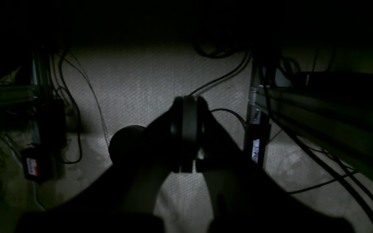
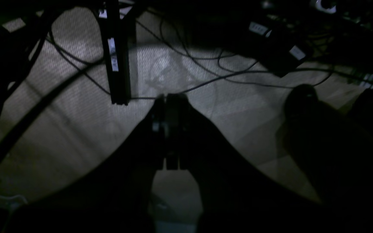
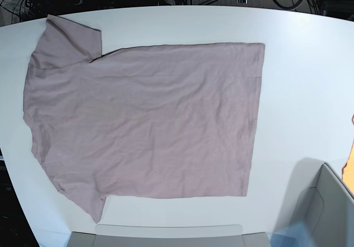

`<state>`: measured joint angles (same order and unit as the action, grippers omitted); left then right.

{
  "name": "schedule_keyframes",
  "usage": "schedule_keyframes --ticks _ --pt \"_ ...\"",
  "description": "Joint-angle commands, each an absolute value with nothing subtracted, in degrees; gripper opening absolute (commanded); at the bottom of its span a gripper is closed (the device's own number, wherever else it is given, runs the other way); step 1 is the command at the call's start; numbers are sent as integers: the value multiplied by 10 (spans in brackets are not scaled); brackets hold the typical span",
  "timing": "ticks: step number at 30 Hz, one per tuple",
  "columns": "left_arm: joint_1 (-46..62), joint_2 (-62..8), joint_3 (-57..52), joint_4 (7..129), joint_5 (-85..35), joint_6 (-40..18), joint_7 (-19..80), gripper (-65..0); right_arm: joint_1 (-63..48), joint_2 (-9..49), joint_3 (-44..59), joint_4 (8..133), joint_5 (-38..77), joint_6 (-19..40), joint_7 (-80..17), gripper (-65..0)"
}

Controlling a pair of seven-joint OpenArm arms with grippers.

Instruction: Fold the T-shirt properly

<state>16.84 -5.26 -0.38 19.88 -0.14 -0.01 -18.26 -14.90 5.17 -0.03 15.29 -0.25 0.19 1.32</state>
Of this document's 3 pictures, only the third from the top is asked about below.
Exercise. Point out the grey bin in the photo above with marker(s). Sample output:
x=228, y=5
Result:
x=118, y=235
x=323, y=215

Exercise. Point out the grey bin at right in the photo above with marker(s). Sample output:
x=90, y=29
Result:
x=323, y=215

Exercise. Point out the orange object at right edge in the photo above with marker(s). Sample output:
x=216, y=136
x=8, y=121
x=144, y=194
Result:
x=348, y=158

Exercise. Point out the mauve pink T-shirt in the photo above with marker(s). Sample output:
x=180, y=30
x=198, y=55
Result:
x=166, y=121

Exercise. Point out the grey bin at bottom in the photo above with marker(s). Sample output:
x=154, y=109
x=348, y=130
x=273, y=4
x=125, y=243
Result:
x=118, y=235

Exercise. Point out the blue translucent object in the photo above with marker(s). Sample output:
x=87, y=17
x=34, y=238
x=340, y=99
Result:
x=290, y=234

